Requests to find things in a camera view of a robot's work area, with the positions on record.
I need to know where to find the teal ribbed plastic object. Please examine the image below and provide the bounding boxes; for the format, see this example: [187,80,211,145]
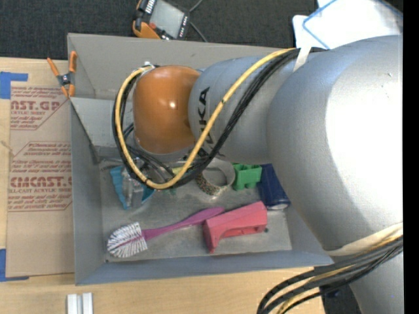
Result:
[109,165,156,211]

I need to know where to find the purple brush white bristles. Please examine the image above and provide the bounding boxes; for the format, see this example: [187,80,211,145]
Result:
[107,207,227,259]

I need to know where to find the grey metal bin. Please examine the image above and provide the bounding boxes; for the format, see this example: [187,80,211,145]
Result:
[67,33,335,286]

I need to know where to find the patterned tape roll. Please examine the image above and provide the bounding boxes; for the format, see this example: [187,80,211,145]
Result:
[195,158,236,196]

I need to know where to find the brown cardboard board red print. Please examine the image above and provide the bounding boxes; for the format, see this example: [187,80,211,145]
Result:
[0,56,77,281]

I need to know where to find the pink foam block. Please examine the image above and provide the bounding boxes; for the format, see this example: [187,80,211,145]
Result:
[202,201,269,254]

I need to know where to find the green toy brick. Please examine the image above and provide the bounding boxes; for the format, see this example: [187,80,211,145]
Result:
[232,162,263,192]

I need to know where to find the dark blue cylinder can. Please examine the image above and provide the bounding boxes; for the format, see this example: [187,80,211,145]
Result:
[256,162,292,211]

